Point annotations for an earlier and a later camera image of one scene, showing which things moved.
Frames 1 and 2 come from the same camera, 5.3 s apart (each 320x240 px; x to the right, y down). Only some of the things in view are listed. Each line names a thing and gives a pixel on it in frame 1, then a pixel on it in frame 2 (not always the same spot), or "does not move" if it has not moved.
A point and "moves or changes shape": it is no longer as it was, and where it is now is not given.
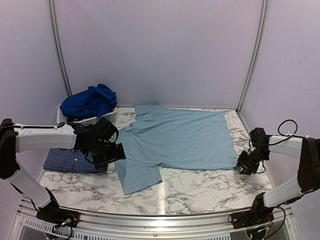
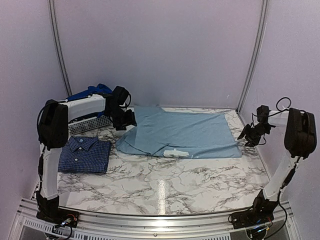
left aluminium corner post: [58, 47] does not move
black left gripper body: [105, 154] to [123, 119]
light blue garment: [171, 137] moves or changes shape
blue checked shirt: [69, 160] does not move
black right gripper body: [249, 162] to [255, 133]
